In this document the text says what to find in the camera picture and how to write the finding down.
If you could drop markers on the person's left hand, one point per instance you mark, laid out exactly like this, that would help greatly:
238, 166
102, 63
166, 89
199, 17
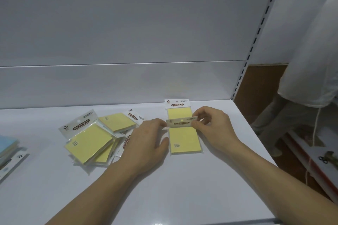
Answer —
141, 147

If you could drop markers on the person's right hand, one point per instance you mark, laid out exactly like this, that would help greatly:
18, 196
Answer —
219, 130

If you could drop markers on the person's left thumb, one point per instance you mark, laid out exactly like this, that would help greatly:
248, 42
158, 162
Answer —
162, 145

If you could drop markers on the person's right thumb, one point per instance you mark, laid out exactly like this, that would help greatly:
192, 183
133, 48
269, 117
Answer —
198, 125

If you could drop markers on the yellow sticky note packet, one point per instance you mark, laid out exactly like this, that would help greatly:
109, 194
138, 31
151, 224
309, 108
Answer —
178, 111
124, 143
88, 141
116, 120
184, 140
107, 156

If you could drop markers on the person's right forearm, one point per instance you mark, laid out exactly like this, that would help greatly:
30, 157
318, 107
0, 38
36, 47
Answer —
277, 182

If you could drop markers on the person's left forearm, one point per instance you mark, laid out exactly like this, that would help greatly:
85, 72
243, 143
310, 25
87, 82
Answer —
97, 193

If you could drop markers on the white slotted shelf upright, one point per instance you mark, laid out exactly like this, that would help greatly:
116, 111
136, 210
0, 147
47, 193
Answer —
260, 29

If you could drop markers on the white board with red edge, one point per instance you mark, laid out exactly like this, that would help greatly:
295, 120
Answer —
314, 164

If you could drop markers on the brass hardware with black rings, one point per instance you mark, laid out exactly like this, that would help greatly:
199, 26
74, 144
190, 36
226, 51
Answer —
328, 157

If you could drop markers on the pastel blue sticky note packet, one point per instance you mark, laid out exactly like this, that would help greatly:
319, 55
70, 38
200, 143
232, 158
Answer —
9, 156

